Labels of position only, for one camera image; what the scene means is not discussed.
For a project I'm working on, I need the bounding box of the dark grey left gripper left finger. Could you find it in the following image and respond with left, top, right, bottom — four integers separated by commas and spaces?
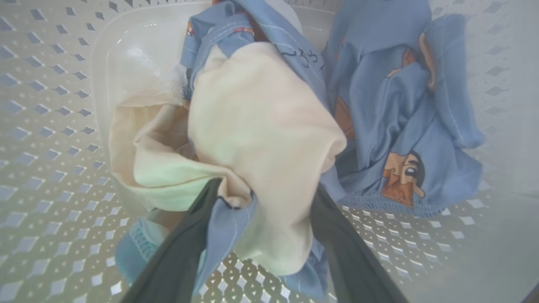
121, 179, 222, 303

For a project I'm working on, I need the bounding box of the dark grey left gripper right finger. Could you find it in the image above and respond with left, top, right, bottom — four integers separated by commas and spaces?
312, 185, 409, 303

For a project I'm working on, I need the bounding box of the cream and blue garment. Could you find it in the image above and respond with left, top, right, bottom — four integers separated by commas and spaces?
109, 0, 348, 301

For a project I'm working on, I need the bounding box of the blue cartoon print garment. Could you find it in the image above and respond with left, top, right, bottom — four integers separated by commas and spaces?
322, 0, 486, 218

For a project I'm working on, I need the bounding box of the cream perforated plastic laundry basket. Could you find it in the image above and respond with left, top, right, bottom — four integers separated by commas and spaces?
0, 0, 539, 303

